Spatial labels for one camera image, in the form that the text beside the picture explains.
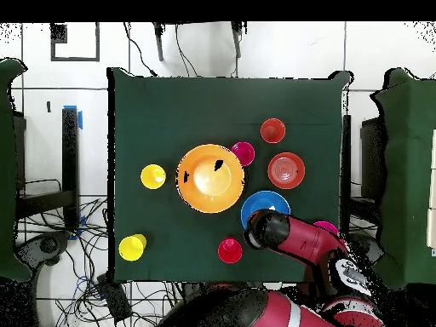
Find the large yellow-orange bowl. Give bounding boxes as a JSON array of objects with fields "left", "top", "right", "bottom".
[{"left": 175, "top": 143, "right": 246, "bottom": 215}]

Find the blue bowl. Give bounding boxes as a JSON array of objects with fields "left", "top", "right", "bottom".
[{"left": 240, "top": 190, "right": 291, "bottom": 230}]

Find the pink cup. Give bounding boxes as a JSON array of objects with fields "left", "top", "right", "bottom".
[{"left": 231, "top": 141, "right": 256, "bottom": 168}]

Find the amber yellow cup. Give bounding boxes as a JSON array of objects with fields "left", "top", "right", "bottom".
[{"left": 140, "top": 163, "right": 168, "bottom": 191}]

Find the small orange bowl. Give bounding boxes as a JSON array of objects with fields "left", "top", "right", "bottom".
[{"left": 267, "top": 152, "right": 307, "bottom": 191}]

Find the orange cup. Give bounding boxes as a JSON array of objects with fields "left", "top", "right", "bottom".
[{"left": 260, "top": 118, "right": 287, "bottom": 145}]

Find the red cup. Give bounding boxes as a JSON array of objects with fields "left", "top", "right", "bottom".
[{"left": 216, "top": 237, "right": 244, "bottom": 265}]

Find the dark green table cloth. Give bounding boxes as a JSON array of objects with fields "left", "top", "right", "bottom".
[{"left": 106, "top": 66, "right": 353, "bottom": 285}]

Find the bright yellow cup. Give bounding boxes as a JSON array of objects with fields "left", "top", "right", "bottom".
[{"left": 118, "top": 233, "right": 148, "bottom": 262}]

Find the pink bowl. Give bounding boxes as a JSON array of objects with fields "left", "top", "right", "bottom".
[{"left": 312, "top": 221, "right": 341, "bottom": 237}]

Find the grey metal leg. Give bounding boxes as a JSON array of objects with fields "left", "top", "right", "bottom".
[
  {"left": 152, "top": 21, "right": 166, "bottom": 63},
  {"left": 231, "top": 21, "right": 244, "bottom": 60}
]

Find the blue tape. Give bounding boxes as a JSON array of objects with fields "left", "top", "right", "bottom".
[{"left": 62, "top": 105, "right": 84, "bottom": 131}]

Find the black metal stand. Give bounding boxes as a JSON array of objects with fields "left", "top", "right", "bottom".
[{"left": 14, "top": 106, "right": 81, "bottom": 232}]

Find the black cabinet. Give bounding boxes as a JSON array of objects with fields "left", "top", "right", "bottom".
[
  {"left": 12, "top": 114, "right": 27, "bottom": 192},
  {"left": 359, "top": 116, "right": 387, "bottom": 202}
]

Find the black power adapter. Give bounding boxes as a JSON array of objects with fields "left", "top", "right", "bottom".
[{"left": 96, "top": 273, "right": 134, "bottom": 324}]

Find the grey office chair base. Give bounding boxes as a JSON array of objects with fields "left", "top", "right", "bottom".
[
  {"left": 14, "top": 231, "right": 72, "bottom": 267},
  {"left": 347, "top": 232, "right": 387, "bottom": 265}
]

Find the green cloth side table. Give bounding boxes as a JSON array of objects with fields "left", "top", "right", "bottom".
[
  {"left": 0, "top": 57, "right": 32, "bottom": 284},
  {"left": 370, "top": 67, "right": 436, "bottom": 290}
]

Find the black cable with plug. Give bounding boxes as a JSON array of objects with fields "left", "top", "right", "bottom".
[{"left": 123, "top": 22, "right": 158, "bottom": 78}]

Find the black metal post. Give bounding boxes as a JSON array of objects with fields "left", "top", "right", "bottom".
[{"left": 341, "top": 113, "right": 353, "bottom": 232}]

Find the tangle of cables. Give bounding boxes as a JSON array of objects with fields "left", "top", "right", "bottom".
[{"left": 20, "top": 198, "right": 186, "bottom": 327}]

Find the thin black cable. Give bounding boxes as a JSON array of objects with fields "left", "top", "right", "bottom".
[{"left": 174, "top": 22, "right": 199, "bottom": 78}]

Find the blue cable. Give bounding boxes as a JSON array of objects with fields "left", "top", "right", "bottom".
[{"left": 72, "top": 274, "right": 103, "bottom": 298}]

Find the grey square floor frame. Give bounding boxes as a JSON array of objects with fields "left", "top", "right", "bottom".
[{"left": 49, "top": 22, "right": 100, "bottom": 63}]

